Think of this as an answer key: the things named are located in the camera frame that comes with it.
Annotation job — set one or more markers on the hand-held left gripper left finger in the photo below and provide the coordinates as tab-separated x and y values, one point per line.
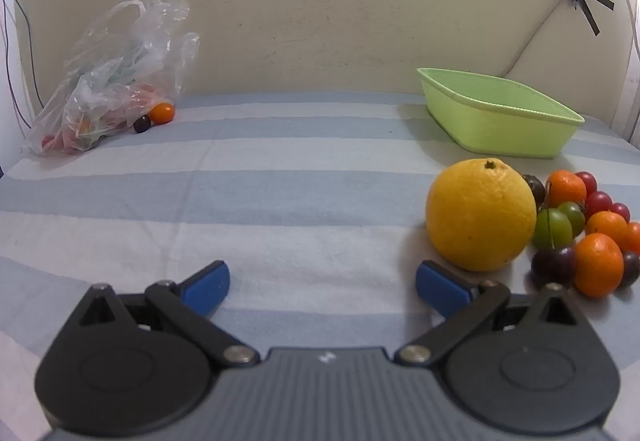
207	283

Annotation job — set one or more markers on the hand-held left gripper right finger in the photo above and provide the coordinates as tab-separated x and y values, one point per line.
440	288

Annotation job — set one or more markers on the large yellow citrus fruit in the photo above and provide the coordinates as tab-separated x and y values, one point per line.
480	216

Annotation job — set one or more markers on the dark purple cherry tomato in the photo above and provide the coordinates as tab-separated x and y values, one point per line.
552	266
142	123
536	188
630	268

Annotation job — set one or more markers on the green cherry tomato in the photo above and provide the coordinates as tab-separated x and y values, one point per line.
575	217
550	228

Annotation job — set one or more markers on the light green plastic basin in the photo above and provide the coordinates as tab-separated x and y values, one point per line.
490	131

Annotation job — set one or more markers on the small orange tomato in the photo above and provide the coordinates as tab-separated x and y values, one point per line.
162	112

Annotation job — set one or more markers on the red cherry tomato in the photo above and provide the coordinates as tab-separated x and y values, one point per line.
588	181
621	211
599	203

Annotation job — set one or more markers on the blue striped bedsheet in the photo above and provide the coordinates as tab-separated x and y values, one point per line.
300	201

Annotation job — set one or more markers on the clear plastic bag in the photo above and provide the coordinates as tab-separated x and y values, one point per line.
100	96

